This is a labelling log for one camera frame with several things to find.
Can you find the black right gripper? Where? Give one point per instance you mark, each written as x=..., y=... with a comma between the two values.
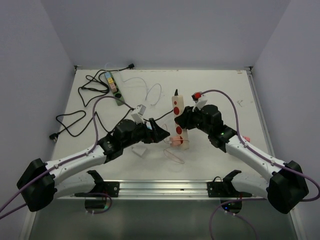
x=184, y=119

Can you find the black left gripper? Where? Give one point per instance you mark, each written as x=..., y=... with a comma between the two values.
x=154, y=135

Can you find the salmon usb charger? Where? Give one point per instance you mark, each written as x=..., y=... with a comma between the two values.
x=176, y=141

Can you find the white usb charger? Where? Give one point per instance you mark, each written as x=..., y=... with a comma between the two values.
x=139, y=151

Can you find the cream power strip red sockets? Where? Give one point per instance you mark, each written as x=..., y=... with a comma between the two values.
x=178, y=107

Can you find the green power strip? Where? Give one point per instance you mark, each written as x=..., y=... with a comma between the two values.
x=118, y=95

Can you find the blue plug adapter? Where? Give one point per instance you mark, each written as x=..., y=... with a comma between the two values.
x=148, y=125

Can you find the pink usb charger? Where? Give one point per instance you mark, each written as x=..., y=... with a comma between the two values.
x=113, y=87

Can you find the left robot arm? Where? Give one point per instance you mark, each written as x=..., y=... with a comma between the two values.
x=42, y=182

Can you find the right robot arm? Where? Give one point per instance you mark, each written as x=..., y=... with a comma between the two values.
x=279, y=182

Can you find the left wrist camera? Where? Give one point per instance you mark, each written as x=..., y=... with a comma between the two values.
x=137, y=114

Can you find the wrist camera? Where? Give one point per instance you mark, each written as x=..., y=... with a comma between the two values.
x=137, y=114
x=200, y=101

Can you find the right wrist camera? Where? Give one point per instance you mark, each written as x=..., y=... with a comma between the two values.
x=200, y=101

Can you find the front aluminium rail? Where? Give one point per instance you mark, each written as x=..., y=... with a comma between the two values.
x=163, y=188

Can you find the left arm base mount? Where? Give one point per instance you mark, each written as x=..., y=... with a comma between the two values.
x=111, y=188

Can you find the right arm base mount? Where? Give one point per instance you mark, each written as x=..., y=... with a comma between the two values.
x=223, y=188

